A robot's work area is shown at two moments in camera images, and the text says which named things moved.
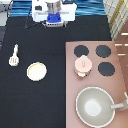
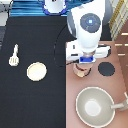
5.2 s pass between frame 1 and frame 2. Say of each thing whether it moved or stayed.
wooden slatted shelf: stayed
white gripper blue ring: moved
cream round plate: stayed
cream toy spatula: stayed
